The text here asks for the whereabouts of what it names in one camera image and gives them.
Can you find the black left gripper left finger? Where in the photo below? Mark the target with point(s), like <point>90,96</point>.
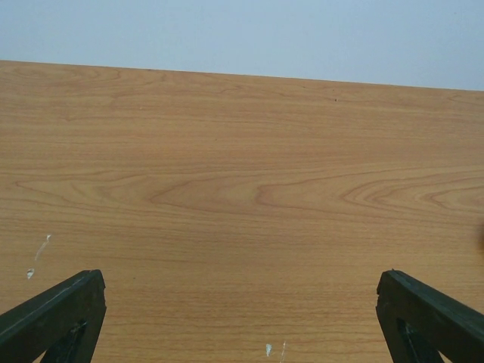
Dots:
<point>61,324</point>

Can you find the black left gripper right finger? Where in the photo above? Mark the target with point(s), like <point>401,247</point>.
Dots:
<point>421,324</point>

